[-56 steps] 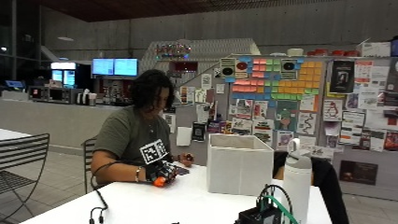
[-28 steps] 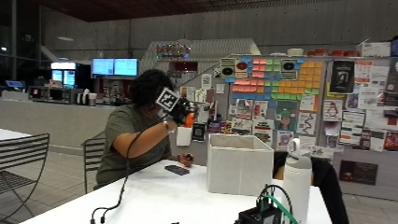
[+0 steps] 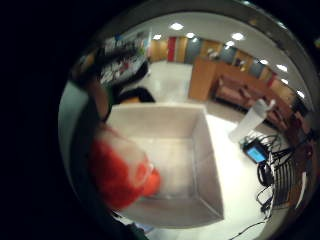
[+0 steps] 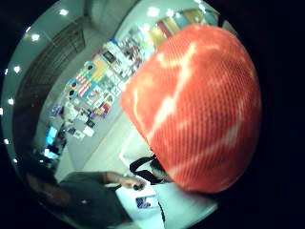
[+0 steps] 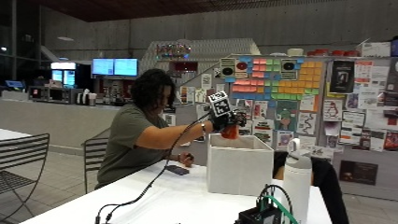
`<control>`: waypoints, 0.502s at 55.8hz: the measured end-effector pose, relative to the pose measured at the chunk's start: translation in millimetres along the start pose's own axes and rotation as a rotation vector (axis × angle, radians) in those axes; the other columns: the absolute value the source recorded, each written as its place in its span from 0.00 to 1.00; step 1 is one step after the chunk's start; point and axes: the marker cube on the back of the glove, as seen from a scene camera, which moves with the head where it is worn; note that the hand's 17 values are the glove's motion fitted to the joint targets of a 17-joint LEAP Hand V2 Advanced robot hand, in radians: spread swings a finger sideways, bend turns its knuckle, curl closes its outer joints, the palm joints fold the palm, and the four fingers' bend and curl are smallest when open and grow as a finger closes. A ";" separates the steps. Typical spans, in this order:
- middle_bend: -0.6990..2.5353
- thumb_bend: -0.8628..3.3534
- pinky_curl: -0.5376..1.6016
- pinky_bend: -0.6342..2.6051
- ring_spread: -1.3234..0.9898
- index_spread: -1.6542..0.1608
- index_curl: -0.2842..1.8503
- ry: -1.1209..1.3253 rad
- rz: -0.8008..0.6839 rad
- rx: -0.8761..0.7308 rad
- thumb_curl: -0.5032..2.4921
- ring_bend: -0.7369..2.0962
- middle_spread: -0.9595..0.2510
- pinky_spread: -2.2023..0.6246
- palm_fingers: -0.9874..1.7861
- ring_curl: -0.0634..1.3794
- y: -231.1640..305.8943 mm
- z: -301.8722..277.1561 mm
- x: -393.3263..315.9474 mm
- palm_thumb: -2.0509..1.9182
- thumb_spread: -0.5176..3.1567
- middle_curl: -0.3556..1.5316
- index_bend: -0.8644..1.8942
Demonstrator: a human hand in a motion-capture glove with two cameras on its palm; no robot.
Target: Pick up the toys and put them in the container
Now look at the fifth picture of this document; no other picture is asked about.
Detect red cup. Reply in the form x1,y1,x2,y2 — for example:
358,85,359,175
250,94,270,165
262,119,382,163
219,124,241,140

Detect white cube of black markers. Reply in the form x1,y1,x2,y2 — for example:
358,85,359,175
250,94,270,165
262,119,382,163
206,91,233,118

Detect white open box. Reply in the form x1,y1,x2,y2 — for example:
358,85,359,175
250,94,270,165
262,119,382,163
205,133,274,197

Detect patch of coloured sticky notes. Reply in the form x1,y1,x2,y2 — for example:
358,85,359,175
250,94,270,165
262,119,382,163
223,55,324,103

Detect dark phone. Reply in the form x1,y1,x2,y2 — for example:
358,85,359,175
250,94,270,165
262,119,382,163
163,164,191,176

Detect white round container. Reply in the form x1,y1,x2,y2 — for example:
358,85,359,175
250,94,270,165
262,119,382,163
286,48,306,57

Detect colourful neon sign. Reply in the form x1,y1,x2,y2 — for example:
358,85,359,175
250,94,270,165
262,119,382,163
154,42,194,61

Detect the person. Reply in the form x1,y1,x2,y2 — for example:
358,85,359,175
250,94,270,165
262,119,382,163
93,68,217,190

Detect black poster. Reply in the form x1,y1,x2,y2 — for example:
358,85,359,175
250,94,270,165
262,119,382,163
328,59,355,94

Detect group of paper flyers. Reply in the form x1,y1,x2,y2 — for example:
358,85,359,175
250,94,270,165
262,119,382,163
161,57,398,157

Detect row of red containers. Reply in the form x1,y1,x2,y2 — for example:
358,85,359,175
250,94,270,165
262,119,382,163
306,48,360,58

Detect black jacket on chair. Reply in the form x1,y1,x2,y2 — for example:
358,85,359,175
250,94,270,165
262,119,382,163
273,150,350,224

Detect black electronics box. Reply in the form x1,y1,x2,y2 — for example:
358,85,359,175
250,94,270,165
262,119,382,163
233,204,288,224

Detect dark landscape poster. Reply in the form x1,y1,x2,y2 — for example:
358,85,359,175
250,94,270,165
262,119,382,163
338,160,379,187

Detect black slatted metal chair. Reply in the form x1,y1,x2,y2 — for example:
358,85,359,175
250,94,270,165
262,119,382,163
0,133,50,222
82,128,111,194

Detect white cardboard box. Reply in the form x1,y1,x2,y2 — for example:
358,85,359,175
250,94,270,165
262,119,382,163
360,41,392,58

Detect lit drinks fridge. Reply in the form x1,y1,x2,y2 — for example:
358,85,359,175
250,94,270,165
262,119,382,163
49,62,78,89

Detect grey service counter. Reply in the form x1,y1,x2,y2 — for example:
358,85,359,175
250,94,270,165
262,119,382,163
0,98,122,151

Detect grey microwave oven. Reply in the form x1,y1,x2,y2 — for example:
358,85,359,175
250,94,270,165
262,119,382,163
28,86,85,105

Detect black glove cable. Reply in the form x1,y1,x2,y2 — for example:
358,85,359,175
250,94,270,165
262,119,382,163
94,111,214,224

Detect white water bottle with handle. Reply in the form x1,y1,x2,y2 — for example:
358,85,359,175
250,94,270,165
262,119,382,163
280,137,312,224

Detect black looped cable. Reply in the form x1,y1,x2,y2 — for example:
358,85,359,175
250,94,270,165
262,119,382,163
255,184,294,217

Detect green cable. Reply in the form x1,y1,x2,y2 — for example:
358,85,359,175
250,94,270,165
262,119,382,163
259,193,299,224

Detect blue wall screen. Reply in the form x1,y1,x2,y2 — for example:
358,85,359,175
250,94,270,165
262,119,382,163
90,58,115,77
113,58,139,77

